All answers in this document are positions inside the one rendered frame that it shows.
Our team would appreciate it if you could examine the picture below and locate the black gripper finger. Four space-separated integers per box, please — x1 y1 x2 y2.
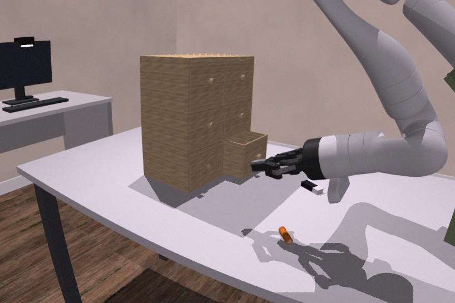
250 152 300 180
269 148 303 159

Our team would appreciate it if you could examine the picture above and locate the brown wooden drawer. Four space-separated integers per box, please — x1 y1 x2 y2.
189 101 223 150
190 59 225 105
225 59 253 97
190 141 222 190
224 95 251 137
222 130 268 179

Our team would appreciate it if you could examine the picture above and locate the brown wooden chest of drawers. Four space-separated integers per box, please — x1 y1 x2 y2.
140 53 254 193

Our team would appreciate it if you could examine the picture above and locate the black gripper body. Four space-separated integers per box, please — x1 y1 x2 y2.
279 137 326 181

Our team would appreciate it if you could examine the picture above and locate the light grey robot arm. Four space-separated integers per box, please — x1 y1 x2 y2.
313 0 455 203

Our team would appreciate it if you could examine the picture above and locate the orange battery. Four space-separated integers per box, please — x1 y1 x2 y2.
279 226 293 245

